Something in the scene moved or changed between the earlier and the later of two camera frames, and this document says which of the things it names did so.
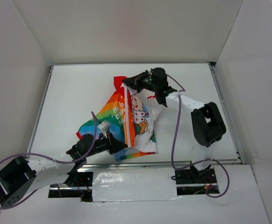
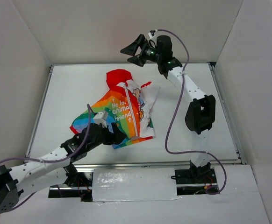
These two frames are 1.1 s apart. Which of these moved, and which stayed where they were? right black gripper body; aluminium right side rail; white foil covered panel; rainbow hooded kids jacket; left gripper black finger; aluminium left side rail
Moved: left gripper black finger; rainbow hooded kids jacket; right black gripper body
Stayed: white foil covered panel; aluminium left side rail; aluminium right side rail
